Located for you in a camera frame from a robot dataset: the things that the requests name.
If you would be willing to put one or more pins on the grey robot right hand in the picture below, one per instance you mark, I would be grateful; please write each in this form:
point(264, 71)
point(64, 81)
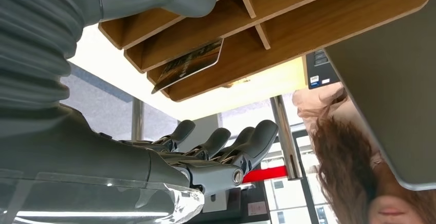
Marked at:
point(68, 157)

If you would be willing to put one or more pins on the brown slotted card organizer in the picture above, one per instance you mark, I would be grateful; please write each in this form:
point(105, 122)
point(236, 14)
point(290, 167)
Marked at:
point(306, 21)

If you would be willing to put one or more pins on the chrome stanchion post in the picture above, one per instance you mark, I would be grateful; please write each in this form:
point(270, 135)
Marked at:
point(137, 120)
point(285, 137)

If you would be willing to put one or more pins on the person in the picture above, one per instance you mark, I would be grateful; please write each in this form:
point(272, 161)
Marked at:
point(340, 168)

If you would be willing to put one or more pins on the grey laptop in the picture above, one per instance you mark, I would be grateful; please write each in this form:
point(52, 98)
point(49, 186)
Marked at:
point(402, 96)

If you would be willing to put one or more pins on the black window frame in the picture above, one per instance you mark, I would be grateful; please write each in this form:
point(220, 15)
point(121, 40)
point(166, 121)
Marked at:
point(304, 188)

